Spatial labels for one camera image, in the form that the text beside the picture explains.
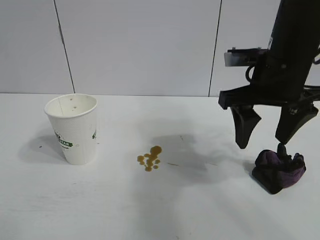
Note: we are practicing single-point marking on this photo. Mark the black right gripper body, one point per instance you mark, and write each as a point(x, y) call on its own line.
point(280, 80)

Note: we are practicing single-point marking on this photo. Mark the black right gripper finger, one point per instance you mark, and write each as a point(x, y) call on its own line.
point(292, 122)
point(245, 125)

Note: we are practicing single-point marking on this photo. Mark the white paper coffee cup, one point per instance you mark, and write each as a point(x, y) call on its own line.
point(75, 140)

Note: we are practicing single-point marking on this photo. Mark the purple and black cloth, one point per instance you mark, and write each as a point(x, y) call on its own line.
point(275, 172)

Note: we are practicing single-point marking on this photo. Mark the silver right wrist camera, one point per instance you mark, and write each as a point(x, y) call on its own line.
point(235, 58)

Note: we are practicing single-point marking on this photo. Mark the brown coffee spill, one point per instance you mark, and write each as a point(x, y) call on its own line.
point(155, 150)

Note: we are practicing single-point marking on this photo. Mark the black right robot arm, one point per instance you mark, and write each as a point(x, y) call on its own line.
point(295, 22)

